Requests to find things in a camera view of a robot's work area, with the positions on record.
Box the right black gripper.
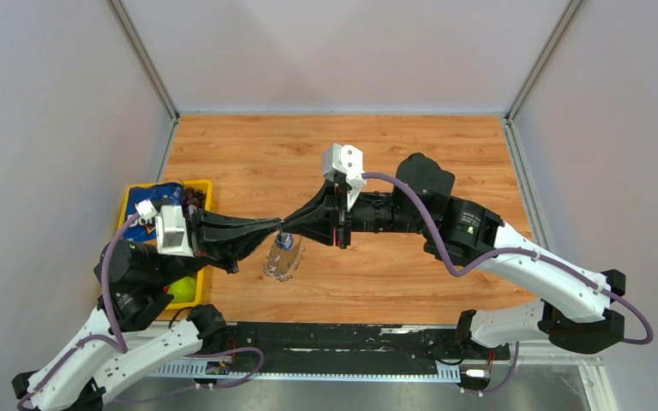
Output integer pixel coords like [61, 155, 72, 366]
[282, 176, 429, 250]

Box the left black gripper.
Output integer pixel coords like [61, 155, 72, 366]
[152, 202, 284, 288]

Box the blue headed key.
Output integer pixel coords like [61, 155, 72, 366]
[277, 233, 295, 251]

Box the silver metal keyring holder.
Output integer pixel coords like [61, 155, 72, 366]
[263, 231, 303, 282]

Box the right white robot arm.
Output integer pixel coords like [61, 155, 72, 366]
[282, 152, 625, 358]

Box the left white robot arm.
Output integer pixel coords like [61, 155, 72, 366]
[12, 200, 282, 410]

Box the dark red grape bunch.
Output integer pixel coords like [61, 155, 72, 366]
[182, 187, 207, 209]

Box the yellow plastic bin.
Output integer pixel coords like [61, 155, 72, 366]
[117, 179, 212, 314]

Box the green apple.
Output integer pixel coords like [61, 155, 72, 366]
[166, 277, 197, 304]

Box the blue Doritos chip bag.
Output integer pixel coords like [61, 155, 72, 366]
[122, 182, 187, 244]

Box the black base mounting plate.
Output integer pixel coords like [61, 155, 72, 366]
[197, 322, 511, 373]

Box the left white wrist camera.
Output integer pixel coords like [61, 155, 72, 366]
[135, 200, 194, 257]

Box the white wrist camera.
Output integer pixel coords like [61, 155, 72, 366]
[135, 200, 194, 257]
[321, 143, 367, 211]

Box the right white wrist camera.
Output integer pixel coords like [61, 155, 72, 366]
[321, 143, 367, 211]

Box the white slotted cable duct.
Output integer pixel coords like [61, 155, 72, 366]
[147, 359, 461, 384]

